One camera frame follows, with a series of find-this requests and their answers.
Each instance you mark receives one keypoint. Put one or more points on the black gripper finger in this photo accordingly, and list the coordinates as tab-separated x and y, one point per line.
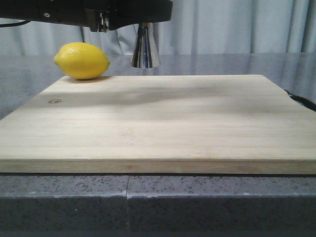
129	12

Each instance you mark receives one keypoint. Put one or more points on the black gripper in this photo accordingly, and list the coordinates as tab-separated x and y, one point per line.
83	13

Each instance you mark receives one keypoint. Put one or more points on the steel double jigger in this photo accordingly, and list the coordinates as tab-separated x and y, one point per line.
145	52

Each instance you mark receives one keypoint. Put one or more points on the yellow lemon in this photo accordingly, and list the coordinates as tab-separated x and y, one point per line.
81	60

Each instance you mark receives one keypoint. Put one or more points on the grey curtain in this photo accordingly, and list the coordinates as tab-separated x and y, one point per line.
196	27

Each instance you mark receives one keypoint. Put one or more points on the wooden cutting board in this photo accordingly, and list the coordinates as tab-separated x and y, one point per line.
241	124

